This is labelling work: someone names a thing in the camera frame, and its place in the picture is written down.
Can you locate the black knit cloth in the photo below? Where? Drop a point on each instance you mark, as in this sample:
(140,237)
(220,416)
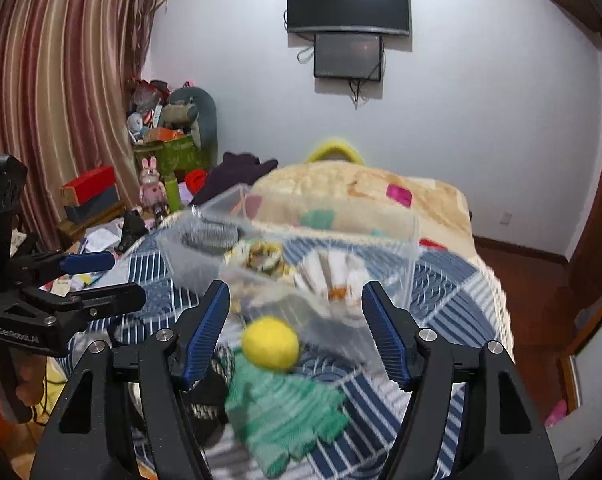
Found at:
(208,405)

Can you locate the green patterned box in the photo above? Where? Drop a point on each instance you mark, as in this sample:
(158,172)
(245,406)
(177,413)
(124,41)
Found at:
(173,155)

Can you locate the grey green plush toy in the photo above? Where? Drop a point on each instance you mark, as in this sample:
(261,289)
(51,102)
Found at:
(196,110)

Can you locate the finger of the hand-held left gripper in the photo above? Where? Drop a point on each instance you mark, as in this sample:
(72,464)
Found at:
(88,262)
(111,299)

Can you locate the green knit glove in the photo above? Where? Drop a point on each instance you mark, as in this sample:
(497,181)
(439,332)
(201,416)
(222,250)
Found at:
(276,415)

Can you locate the pink rabbit figure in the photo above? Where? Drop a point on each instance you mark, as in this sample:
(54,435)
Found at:
(152,190)

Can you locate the dark purple garment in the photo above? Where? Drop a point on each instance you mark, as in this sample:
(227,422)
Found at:
(233,172)

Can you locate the red shoe box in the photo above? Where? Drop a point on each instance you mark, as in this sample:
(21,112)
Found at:
(88,184)

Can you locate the yellow felt ball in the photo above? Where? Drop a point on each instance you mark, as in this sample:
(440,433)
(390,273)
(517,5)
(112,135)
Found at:
(270,344)

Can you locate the scattered papers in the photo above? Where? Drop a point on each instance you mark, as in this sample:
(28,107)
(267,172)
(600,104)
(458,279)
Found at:
(93,240)

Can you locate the pile of toys and packets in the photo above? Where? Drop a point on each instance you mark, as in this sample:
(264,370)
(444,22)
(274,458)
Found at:
(146,110)

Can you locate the small black wall monitor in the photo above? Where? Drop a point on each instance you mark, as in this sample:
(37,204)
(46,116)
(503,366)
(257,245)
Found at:
(348,56)

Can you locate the beige printed blanket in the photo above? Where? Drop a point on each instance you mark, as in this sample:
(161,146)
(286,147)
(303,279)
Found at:
(361,195)

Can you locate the white striped cloth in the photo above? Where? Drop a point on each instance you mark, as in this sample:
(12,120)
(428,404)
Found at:
(331,272)

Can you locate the green bottle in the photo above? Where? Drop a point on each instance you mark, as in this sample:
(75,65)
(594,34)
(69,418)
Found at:
(172,192)

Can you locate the pink soft item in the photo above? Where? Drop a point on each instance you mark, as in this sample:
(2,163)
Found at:
(557,412)

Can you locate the white wall outlet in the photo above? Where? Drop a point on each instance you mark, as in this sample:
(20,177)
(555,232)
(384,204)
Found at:
(506,218)

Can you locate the clear plastic storage box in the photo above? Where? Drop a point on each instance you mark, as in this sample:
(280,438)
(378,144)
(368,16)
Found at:
(291,305)

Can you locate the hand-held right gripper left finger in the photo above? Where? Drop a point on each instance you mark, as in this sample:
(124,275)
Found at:
(208,327)

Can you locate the yellow black soft toy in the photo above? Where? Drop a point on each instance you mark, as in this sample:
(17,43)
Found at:
(261,259)

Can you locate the yellow curved cushion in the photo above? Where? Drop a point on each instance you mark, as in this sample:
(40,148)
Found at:
(333,149)

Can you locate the striped brown curtain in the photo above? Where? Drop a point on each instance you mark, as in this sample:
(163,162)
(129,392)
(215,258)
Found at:
(56,85)

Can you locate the black toy figure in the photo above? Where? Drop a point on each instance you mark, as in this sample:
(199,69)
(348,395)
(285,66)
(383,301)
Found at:
(131,230)

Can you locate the wall-mounted black television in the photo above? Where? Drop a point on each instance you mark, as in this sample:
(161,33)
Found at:
(348,2)

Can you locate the person's left hand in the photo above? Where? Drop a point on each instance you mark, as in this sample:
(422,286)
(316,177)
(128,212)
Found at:
(31,382)

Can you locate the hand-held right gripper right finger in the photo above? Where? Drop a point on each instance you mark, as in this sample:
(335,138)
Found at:
(381,327)

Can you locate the blue striped quilt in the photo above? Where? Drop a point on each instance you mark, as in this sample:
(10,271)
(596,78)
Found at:
(431,290)

